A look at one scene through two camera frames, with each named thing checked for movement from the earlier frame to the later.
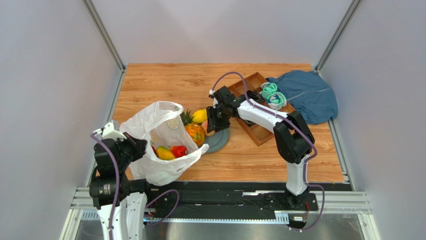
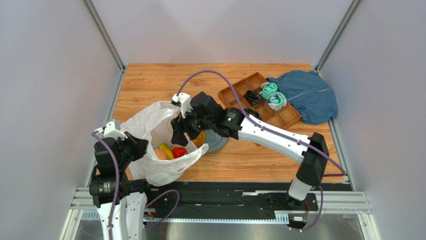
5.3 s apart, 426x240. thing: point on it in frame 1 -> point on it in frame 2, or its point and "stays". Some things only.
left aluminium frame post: (99, 25) stays
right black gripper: (213, 119) -> (183, 123)
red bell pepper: (179, 150) stays
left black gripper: (138, 145) stays
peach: (204, 125) -> (160, 154)
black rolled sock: (255, 95) stays
